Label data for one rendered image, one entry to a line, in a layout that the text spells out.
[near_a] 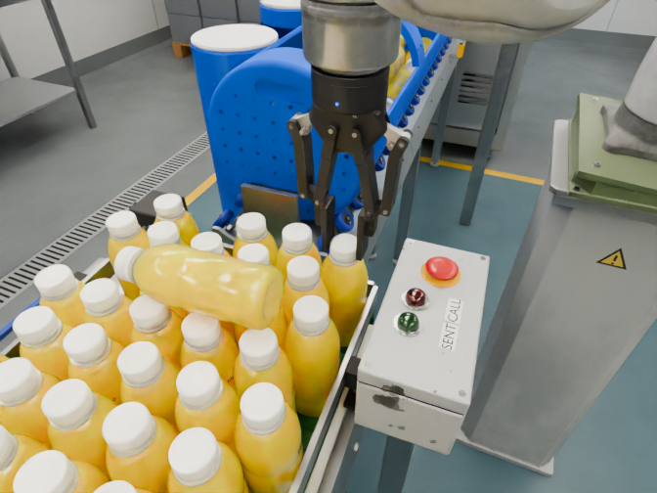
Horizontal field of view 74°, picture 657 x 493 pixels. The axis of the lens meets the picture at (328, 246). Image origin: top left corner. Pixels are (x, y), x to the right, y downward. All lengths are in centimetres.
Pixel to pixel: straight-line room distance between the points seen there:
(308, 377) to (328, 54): 34
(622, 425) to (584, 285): 91
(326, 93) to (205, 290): 22
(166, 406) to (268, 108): 45
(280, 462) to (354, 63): 37
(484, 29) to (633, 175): 70
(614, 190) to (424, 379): 58
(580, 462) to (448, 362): 136
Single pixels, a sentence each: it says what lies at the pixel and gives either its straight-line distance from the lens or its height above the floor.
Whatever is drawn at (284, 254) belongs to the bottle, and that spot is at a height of 105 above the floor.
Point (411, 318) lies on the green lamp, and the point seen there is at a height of 111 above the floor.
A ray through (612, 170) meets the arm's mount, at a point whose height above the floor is 105.
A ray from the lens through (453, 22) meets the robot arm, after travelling 25.
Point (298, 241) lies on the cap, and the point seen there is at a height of 108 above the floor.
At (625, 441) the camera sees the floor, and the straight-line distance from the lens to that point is 187.
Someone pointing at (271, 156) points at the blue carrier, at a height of 108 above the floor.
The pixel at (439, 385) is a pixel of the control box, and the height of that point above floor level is 110.
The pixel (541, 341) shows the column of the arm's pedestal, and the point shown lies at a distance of 120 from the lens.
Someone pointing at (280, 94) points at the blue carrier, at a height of 118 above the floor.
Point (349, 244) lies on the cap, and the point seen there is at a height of 108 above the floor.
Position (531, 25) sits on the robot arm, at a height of 139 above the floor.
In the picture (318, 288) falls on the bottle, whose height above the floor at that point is 105.
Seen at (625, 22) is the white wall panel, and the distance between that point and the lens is 591.
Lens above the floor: 144
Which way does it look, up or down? 41 degrees down
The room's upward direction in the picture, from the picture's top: straight up
